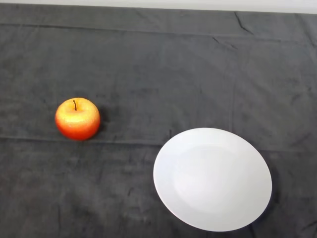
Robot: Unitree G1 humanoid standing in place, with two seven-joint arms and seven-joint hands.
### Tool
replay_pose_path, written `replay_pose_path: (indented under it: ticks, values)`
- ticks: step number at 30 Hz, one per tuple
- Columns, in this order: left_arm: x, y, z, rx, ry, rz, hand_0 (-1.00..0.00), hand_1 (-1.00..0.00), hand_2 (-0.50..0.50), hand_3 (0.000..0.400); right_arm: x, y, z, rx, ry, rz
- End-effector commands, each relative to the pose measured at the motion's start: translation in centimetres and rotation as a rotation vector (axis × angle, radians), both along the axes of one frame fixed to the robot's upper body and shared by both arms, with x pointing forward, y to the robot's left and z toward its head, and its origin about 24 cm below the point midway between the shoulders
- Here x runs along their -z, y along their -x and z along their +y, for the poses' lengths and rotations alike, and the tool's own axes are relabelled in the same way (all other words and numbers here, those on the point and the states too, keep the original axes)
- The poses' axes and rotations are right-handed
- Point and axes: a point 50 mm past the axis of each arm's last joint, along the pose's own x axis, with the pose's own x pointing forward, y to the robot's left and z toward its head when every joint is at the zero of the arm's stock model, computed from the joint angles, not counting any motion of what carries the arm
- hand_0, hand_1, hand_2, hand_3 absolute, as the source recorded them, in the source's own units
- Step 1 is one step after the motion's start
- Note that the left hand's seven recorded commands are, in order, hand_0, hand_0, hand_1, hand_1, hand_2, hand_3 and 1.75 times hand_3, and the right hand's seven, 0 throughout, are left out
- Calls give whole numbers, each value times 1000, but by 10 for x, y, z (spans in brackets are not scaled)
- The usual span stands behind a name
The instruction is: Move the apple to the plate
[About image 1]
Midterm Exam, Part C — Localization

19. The red yellow apple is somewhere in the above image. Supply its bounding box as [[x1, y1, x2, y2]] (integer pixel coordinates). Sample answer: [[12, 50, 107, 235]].
[[54, 97, 101, 141]]

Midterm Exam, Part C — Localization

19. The white round plate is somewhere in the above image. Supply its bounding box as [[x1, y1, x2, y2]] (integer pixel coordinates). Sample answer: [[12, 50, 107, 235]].
[[153, 127, 273, 233]]

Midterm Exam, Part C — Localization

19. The black cloth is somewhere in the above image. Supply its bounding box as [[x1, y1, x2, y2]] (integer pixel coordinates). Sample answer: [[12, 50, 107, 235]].
[[0, 3, 317, 238]]

